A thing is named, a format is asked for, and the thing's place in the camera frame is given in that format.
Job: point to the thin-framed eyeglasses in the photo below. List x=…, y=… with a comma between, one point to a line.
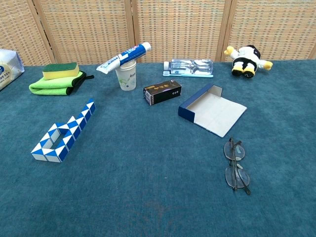
x=237, y=177

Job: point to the black gold printed box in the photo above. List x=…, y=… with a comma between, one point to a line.
x=163, y=92

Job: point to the white paper cup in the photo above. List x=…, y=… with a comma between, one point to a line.
x=126, y=79

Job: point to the teal table cover cloth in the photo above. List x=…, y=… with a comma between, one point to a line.
x=148, y=172

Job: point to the light blue toothbrush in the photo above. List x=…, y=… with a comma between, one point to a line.
x=197, y=75

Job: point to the blue white toothpaste tube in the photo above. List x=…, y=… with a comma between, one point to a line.
x=128, y=54

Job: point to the blue white snake puzzle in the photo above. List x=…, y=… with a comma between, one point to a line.
x=74, y=124

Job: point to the woven wooden folding screen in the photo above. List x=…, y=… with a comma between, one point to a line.
x=172, y=29

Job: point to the black white plush toy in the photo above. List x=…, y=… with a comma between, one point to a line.
x=247, y=59

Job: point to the yellow green sponge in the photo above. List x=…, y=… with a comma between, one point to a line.
x=60, y=71

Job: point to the green microfiber cloth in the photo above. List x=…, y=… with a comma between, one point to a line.
x=49, y=87

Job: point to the large white tissue pack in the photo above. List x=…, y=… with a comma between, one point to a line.
x=7, y=66

